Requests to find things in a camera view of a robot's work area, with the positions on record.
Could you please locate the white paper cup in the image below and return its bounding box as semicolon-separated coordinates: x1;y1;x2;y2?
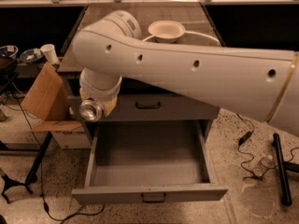
40;44;60;64

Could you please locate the black stand leg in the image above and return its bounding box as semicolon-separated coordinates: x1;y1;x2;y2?
25;132;52;185
272;133;299;206

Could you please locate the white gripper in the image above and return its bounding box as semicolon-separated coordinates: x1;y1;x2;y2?
79;68;122;117

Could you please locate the black stand leg left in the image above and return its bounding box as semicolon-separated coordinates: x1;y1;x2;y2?
25;132;52;185

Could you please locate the black tripod foot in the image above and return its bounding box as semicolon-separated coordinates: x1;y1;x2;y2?
0;168;33;203

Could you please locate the brown cardboard box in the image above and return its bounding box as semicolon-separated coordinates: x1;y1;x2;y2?
21;63;91;149

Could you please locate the blue plate with food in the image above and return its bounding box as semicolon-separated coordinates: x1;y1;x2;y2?
20;48;45;64

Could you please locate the white paper bowl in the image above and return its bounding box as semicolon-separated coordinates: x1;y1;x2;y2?
148;21;185;43

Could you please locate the blue pepsi can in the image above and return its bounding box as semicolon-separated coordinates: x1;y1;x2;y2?
79;99;103;122

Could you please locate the clear plastic water bottle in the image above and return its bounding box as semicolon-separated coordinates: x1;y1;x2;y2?
253;155;274;177

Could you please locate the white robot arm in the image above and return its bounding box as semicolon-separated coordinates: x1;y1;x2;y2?
73;10;299;136

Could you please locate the grey drawer cabinet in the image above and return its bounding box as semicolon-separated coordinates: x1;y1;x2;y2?
59;3;218;138

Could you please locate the black floor cable left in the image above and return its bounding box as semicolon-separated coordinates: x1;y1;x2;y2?
0;91;107;222

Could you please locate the black stand leg right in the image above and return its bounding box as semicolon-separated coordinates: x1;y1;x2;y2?
272;133;299;206

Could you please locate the blue bowl at left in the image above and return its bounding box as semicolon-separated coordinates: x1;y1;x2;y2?
0;45;19;59

